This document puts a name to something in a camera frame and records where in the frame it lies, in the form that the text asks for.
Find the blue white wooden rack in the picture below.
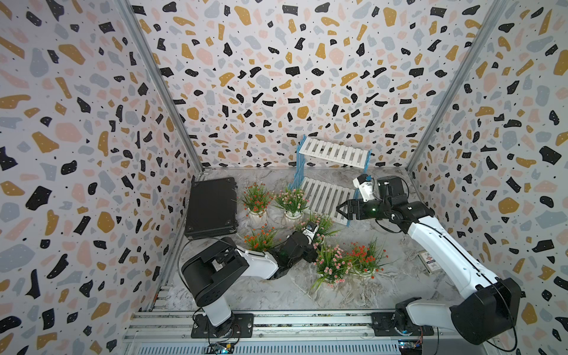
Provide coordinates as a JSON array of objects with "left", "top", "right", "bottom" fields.
[{"left": 289, "top": 136, "right": 371, "bottom": 226}]

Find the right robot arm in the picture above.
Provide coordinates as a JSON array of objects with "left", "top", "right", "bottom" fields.
[{"left": 336, "top": 174, "right": 522, "bottom": 346}]

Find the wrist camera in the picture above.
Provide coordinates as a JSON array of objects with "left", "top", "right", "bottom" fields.
[
  {"left": 353, "top": 173, "right": 377, "bottom": 202},
  {"left": 302, "top": 221, "right": 319, "bottom": 244}
]

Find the pink flower pot front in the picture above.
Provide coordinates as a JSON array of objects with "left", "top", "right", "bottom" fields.
[{"left": 312, "top": 243, "right": 353, "bottom": 289}]

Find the pink flower pot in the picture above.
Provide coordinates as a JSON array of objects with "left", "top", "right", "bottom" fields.
[
  {"left": 294, "top": 214, "right": 340, "bottom": 242},
  {"left": 312, "top": 243, "right": 353, "bottom": 289},
  {"left": 274, "top": 187, "right": 309, "bottom": 220}
]

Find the black case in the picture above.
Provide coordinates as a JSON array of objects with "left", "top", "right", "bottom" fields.
[{"left": 184, "top": 177, "right": 238, "bottom": 239}]

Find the red flower pot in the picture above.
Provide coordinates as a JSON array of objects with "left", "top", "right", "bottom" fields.
[
  {"left": 244, "top": 223, "right": 277, "bottom": 251},
  {"left": 241, "top": 183, "right": 272, "bottom": 223},
  {"left": 348, "top": 240, "right": 389, "bottom": 279}
]

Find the small card box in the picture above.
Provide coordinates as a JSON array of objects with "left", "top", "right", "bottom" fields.
[{"left": 418, "top": 250, "right": 442, "bottom": 274}]

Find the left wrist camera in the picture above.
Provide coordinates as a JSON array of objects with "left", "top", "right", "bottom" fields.
[{"left": 302, "top": 221, "right": 319, "bottom": 244}]

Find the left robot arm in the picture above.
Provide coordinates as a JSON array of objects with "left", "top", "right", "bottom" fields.
[{"left": 177, "top": 223, "right": 318, "bottom": 339}]

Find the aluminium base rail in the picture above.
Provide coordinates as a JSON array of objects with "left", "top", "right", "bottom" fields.
[{"left": 121, "top": 310, "right": 494, "bottom": 354}]

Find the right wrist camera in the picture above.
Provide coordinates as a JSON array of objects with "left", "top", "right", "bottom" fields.
[{"left": 353, "top": 173, "right": 377, "bottom": 202}]

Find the pink flower pot back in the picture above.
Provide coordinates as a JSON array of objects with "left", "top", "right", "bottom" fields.
[{"left": 274, "top": 187, "right": 309, "bottom": 220}]

